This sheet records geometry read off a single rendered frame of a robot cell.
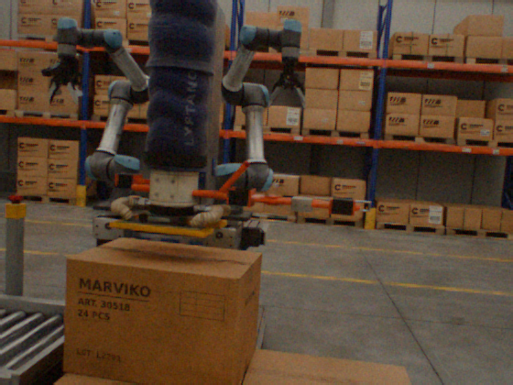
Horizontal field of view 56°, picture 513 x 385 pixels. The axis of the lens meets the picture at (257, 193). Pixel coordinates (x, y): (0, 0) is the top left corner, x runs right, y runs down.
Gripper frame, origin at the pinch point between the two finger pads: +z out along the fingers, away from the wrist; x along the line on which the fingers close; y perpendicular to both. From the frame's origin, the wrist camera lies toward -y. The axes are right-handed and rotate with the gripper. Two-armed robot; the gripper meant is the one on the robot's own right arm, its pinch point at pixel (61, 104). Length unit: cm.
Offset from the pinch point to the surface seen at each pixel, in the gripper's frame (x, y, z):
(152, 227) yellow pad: -66, -23, 41
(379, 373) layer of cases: -136, 25, 94
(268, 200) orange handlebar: -99, -3, 30
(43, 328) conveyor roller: -4, -11, 94
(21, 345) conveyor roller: -9, -26, 94
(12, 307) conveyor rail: 24, -4, 92
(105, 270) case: -54, -31, 56
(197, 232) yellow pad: -81, -19, 42
